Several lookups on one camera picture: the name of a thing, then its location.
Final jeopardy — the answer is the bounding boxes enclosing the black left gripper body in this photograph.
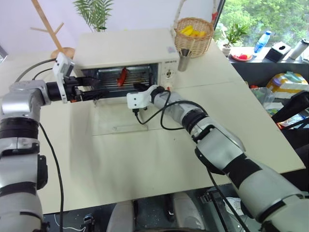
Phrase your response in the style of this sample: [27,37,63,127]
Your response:
[63,75,84,103]

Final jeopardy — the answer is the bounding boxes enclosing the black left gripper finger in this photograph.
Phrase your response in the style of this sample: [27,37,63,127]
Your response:
[79,76,100,88]
[82,88,103,101]

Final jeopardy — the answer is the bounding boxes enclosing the silver oven tray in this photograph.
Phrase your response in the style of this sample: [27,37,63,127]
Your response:
[96,67,158,92]

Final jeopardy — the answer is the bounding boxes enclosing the red sausage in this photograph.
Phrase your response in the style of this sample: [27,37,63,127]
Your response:
[116,67,128,87]

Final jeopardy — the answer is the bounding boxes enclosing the glass toaster oven door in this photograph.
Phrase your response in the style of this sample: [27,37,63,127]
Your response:
[91,98,150,136]

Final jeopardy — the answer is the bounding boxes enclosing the cream toaster oven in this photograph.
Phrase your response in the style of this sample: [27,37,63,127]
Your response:
[71,28,181,100]

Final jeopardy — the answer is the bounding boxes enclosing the steel cup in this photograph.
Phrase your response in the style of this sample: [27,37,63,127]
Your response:
[177,48,192,72]

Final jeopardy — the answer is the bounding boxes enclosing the wooden coat rack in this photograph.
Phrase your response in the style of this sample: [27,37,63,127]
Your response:
[30,0,76,60]

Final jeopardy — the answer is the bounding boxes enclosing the tall green leafy plant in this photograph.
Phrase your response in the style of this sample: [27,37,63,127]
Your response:
[73,0,114,32]

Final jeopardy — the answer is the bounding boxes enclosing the red plate with fruit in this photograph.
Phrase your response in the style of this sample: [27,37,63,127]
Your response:
[230,51,253,61]

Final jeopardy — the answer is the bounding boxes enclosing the small potted plant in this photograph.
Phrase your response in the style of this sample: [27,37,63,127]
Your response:
[222,23,250,58]

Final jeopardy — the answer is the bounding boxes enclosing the grey rounded robot leg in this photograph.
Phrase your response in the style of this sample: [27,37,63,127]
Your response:
[172,191,206,232]
[107,200,135,232]

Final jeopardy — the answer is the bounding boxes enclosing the blue water bottle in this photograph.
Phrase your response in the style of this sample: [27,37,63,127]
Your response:
[253,30,272,54]

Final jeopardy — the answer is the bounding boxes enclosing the black tissue box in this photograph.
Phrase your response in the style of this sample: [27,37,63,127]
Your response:
[265,41,292,62]

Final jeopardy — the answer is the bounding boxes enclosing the colourful plastic bags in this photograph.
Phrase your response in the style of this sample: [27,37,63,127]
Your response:
[250,72,309,121]

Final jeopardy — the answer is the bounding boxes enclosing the black chair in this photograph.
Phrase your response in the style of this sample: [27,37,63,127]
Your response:
[271,90,309,155]

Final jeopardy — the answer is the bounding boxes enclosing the white tumbler with black lid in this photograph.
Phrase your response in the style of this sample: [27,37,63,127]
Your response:
[288,38,309,60]

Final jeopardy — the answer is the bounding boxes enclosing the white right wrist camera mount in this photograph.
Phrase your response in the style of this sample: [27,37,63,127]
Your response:
[126,85,158,110]

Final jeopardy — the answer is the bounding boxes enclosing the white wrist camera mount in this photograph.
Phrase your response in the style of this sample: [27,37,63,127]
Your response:
[126,85,158,110]
[52,52,76,104]

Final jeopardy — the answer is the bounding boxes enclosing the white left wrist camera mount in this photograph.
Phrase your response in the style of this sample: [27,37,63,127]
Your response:
[52,52,76,104]

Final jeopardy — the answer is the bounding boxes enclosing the grey left wrist cable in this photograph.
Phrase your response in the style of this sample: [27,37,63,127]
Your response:
[14,58,58,84]

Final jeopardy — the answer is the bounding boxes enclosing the wicker basket with handle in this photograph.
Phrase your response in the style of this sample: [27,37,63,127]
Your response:
[171,0,219,59]

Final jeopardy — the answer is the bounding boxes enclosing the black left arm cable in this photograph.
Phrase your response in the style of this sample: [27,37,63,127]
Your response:
[38,122,65,215]

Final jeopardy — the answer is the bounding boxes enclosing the black cable under right arm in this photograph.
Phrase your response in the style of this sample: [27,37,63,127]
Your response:
[194,146,252,232]

